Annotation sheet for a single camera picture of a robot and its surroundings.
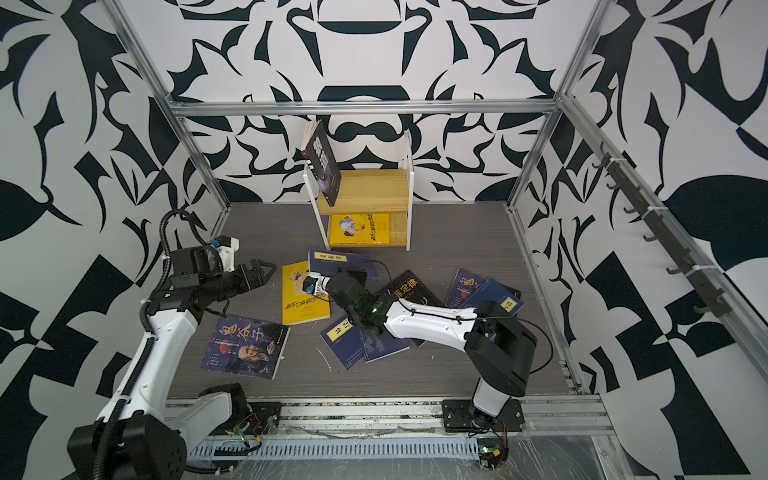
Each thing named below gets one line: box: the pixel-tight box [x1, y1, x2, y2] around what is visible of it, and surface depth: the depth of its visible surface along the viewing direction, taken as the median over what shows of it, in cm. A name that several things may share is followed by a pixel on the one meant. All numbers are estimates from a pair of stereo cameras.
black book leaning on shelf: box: [300, 120, 342, 207], surface depth 87 cm
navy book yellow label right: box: [460, 277, 525, 316], surface depth 95 cm
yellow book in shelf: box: [329, 213, 391, 246], surface depth 107 cm
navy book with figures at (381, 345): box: [360, 330, 411, 364], surface depth 86 cm
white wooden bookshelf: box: [303, 129, 415, 252], surface depth 95 cm
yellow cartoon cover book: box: [282, 261, 331, 325], surface depth 94 cm
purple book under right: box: [445, 267, 488, 308], surface depth 98 cm
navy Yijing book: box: [319, 315, 365, 370], surface depth 87 cm
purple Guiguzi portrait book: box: [200, 315, 291, 380], surface depth 85 cm
